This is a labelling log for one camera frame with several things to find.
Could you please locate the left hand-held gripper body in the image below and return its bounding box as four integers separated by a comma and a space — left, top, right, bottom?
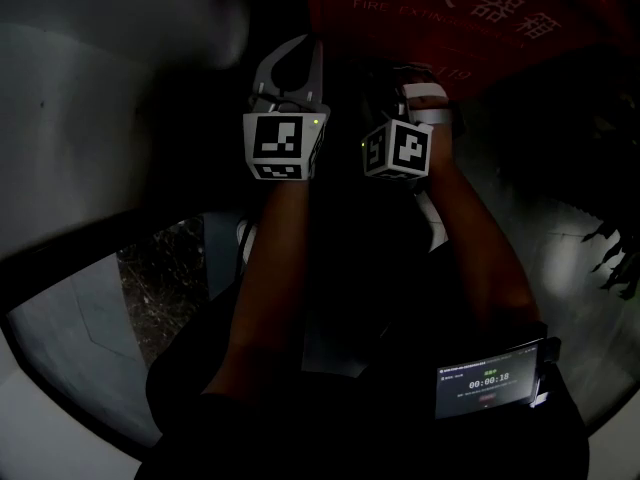
243, 92, 331, 182

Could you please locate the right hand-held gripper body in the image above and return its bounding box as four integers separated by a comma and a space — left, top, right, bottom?
361, 67, 434, 181

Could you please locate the red fire extinguisher box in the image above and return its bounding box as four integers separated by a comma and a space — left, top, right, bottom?
302, 0, 640, 102

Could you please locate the person's left forearm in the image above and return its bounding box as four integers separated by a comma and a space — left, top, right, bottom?
202, 177, 311, 397

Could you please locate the person's right forearm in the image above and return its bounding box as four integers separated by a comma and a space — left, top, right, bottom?
427, 155, 541, 327

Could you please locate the person's right hand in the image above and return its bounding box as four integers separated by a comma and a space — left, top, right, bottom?
407, 96, 459, 137

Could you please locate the white shoe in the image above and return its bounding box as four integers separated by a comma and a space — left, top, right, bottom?
235, 219, 259, 264

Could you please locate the black phone with lit screen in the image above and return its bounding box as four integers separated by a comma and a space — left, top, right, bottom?
434, 338, 549, 421

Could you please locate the green potted plant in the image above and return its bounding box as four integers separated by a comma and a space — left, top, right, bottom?
582, 222, 640, 299

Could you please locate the person's black clothing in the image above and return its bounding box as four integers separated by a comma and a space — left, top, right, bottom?
134, 267, 591, 480

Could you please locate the white hand strap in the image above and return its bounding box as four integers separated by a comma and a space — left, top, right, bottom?
407, 107, 454, 125
402, 82, 449, 100

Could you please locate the black wall trim strip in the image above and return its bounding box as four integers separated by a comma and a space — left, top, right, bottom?
0, 207, 206, 319

